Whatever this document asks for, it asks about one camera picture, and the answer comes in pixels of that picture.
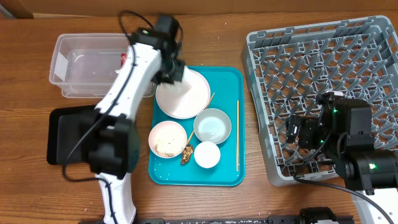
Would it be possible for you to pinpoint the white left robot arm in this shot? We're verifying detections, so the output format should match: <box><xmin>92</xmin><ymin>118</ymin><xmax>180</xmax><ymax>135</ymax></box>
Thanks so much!
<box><xmin>72</xmin><ymin>14</ymin><xmax>185</xmax><ymax>223</ymax></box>

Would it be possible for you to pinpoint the black waste tray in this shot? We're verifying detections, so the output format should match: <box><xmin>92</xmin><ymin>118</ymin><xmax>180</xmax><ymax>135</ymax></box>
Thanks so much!
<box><xmin>47</xmin><ymin>105</ymin><xmax>95</xmax><ymax>165</ymax></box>

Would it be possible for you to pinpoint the white paper cup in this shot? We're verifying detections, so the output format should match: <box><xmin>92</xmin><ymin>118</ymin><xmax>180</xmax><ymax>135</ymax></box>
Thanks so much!
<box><xmin>194</xmin><ymin>141</ymin><xmax>221</xmax><ymax>169</ymax></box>

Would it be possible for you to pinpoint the white napkin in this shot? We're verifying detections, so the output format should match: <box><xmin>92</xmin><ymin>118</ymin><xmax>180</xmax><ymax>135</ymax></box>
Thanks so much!
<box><xmin>155</xmin><ymin>66</ymin><xmax>195</xmax><ymax>119</ymax></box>

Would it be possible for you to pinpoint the wooden chopstick right side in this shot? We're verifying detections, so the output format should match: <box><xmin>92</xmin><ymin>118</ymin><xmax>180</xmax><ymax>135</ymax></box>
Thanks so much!
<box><xmin>236</xmin><ymin>100</ymin><xmax>239</xmax><ymax>172</ymax></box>

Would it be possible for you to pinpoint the clear plastic bin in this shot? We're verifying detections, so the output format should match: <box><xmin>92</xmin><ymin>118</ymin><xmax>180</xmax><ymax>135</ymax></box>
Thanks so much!
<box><xmin>49</xmin><ymin>33</ymin><xmax>129</xmax><ymax>98</ymax></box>

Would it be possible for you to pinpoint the large pink plate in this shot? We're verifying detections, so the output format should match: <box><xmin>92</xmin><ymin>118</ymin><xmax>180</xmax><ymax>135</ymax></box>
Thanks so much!
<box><xmin>155</xmin><ymin>68</ymin><xmax>211</xmax><ymax>120</ymax></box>

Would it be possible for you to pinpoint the teal serving tray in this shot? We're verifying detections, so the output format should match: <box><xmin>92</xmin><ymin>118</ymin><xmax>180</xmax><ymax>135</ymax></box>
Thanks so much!
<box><xmin>148</xmin><ymin>65</ymin><xmax>246</xmax><ymax>187</ymax></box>

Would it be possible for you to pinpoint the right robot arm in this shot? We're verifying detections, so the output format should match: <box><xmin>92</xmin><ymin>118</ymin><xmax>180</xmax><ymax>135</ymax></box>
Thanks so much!
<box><xmin>286</xmin><ymin>91</ymin><xmax>397</xmax><ymax>223</ymax></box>

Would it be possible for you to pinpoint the pink bowl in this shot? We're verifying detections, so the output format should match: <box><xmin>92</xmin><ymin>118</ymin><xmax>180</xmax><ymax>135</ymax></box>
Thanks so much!
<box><xmin>148</xmin><ymin>121</ymin><xmax>187</xmax><ymax>159</ymax></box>

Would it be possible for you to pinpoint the grey-green bowl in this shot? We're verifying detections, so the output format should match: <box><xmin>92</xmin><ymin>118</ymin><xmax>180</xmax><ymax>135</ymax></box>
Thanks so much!
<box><xmin>195</xmin><ymin>108</ymin><xmax>232</xmax><ymax>144</ymax></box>

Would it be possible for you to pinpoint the wooden chopstick under plate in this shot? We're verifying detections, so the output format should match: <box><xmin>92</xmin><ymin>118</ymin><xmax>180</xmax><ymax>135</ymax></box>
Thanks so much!
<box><xmin>187</xmin><ymin>93</ymin><xmax>215</xmax><ymax>145</ymax></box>

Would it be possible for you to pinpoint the grey dishwasher rack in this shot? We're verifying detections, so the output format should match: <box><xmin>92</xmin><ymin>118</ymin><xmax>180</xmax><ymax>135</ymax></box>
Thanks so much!
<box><xmin>241</xmin><ymin>16</ymin><xmax>397</xmax><ymax>187</ymax></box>

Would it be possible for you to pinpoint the brown food scrap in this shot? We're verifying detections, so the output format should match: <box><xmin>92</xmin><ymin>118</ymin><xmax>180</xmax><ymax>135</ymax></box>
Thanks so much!
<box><xmin>180</xmin><ymin>144</ymin><xmax>194</xmax><ymax>165</ymax></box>

